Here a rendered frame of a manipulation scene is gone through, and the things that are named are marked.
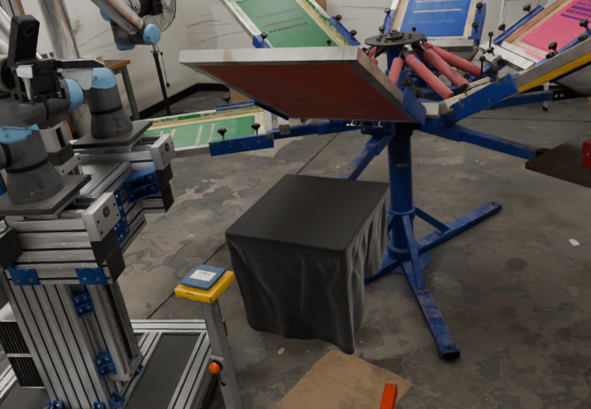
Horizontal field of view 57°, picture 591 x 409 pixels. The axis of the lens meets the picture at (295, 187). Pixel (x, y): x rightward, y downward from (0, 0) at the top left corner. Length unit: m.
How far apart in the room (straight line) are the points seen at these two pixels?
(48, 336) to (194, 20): 5.71
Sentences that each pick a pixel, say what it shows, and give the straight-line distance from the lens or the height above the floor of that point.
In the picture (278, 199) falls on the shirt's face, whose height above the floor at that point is 0.95.
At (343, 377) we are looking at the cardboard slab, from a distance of 2.59.
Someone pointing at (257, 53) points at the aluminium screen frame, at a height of 1.55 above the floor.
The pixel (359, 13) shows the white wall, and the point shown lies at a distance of 6.39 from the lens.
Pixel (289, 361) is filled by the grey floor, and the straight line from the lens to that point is 2.73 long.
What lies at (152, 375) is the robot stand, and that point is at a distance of 2.54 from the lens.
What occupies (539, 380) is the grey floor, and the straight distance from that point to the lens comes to 2.67.
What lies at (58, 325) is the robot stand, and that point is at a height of 0.65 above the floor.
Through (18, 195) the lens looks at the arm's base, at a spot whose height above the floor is 1.28.
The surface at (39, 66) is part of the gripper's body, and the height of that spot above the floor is 1.68.
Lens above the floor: 1.86
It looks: 25 degrees down
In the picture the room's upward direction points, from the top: 8 degrees counter-clockwise
